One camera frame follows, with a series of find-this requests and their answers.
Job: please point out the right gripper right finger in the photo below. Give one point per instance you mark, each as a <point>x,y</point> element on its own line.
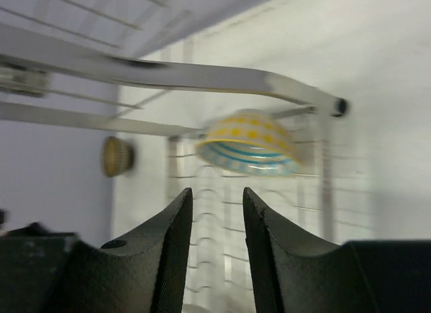
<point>294,270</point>

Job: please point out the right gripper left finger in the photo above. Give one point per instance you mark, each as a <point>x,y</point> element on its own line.
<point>143,270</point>

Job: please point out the brown ribbed bowl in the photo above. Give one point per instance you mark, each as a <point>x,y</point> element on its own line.
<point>118,156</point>

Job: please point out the yellow blue patterned bowl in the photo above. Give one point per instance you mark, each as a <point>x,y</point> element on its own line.
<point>250,142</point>

